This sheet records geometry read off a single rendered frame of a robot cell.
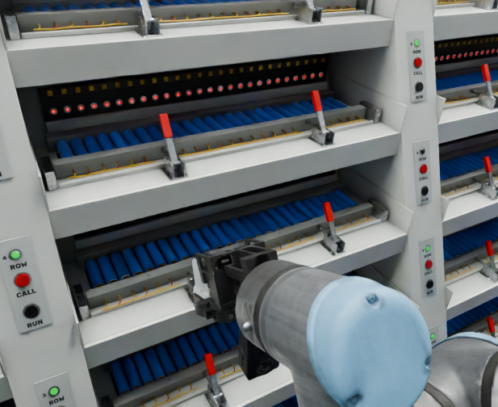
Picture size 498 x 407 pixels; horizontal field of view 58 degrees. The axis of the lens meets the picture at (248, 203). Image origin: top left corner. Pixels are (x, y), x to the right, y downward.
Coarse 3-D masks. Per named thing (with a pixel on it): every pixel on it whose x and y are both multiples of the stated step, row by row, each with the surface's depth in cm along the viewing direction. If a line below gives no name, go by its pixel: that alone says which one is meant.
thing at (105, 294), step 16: (352, 208) 88; (368, 208) 89; (304, 224) 83; (320, 224) 84; (336, 224) 87; (352, 224) 86; (272, 240) 80; (288, 240) 82; (144, 272) 71; (160, 272) 71; (176, 272) 72; (192, 272) 74; (96, 288) 67; (112, 288) 67; (128, 288) 68; (144, 288) 69; (96, 304) 67
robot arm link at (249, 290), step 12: (264, 264) 44; (276, 264) 43; (288, 264) 42; (300, 264) 42; (252, 276) 43; (264, 276) 41; (240, 288) 43; (252, 288) 41; (240, 300) 43; (252, 300) 40; (240, 312) 42; (252, 312) 40; (240, 324) 43; (252, 324) 40; (252, 336) 42
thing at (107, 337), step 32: (288, 192) 92; (352, 192) 98; (384, 192) 89; (160, 224) 81; (384, 224) 88; (288, 256) 79; (320, 256) 79; (352, 256) 81; (384, 256) 86; (160, 288) 71; (96, 320) 65; (128, 320) 66; (160, 320) 66; (192, 320) 69; (96, 352) 63; (128, 352) 66
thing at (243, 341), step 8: (240, 336) 51; (240, 344) 52; (248, 344) 49; (240, 352) 52; (248, 352) 50; (256, 352) 51; (264, 352) 51; (240, 360) 53; (248, 360) 51; (256, 360) 51; (264, 360) 52; (272, 360) 52; (248, 368) 52; (256, 368) 52; (264, 368) 52; (272, 368) 53; (248, 376) 52; (256, 376) 53
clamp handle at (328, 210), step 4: (324, 204) 80; (328, 204) 80; (324, 208) 80; (328, 208) 80; (324, 212) 80; (328, 212) 80; (332, 212) 80; (328, 216) 80; (332, 216) 80; (328, 220) 80; (332, 220) 80; (332, 224) 80; (332, 228) 80; (332, 232) 80; (332, 236) 80; (336, 236) 80; (332, 240) 80; (336, 240) 80
